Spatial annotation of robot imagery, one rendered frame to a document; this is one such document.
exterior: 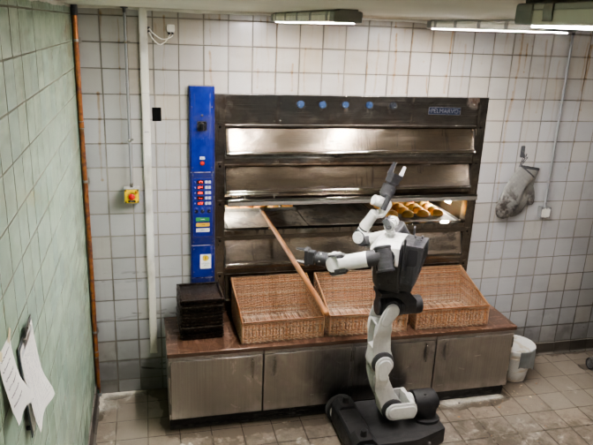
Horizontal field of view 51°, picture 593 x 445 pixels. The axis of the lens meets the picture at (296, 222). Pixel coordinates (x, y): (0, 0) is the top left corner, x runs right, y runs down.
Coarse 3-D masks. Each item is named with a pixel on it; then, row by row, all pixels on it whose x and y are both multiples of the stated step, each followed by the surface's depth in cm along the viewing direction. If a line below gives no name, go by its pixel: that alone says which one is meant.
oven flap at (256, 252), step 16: (240, 240) 431; (256, 240) 433; (272, 240) 436; (288, 240) 439; (304, 240) 441; (320, 240) 444; (336, 240) 447; (352, 240) 450; (432, 240) 464; (448, 240) 467; (240, 256) 430; (256, 256) 433; (272, 256) 435; (432, 256) 462
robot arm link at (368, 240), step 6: (354, 234) 390; (360, 234) 387; (366, 234) 390; (372, 234) 386; (378, 234) 383; (354, 240) 391; (360, 240) 388; (366, 240) 386; (372, 240) 385; (366, 246) 390
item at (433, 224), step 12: (240, 228) 430; (252, 228) 431; (264, 228) 432; (276, 228) 433; (288, 228) 434; (300, 228) 435; (312, 228) 437; (324, 228) 439; (336, 228) 441; (348, 228) 443; (372, 228) 448; (408, 228) 455; (420, 228) 457; (432, 228) 460
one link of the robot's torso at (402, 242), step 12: (384, 240) 350; (396, 240) 351; (408, 240) 352; (420, 240) 354; (396, 252) 344; (408, 252) 345; (420, 252) 342; (396, 264) 345; (408, 264) 347; (420, 264) 344; (372, 276) 359; (384, 276) 352; (396, 276) 349; (408, 276) 349; (384, 288) 357; (396, 288) 353; (408, 288) 351
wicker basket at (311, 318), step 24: (240, 288) 432; (264, 288) 436; (288, 288) 441; (240, 312) 400; (264, 312) 437; (288, 312) 441; (312, 312) 430; (240, 336) 399; (264, 336) 398; (288, 336) 402; (312, 336) 407
